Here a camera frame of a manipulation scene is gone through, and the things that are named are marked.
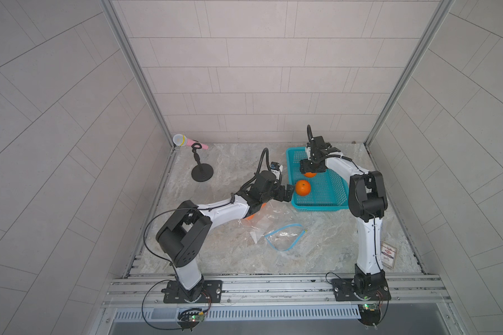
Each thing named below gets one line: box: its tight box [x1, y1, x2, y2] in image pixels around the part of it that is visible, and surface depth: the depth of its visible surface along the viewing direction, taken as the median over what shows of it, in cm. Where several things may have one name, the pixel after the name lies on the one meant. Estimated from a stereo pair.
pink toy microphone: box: [172, 134, 209, 151], surface depth 84 cm
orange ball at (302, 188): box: [295, 179, 311, 197], surface depth 95 cm
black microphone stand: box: [191, 142, 214, 183], surface depth 104 cm
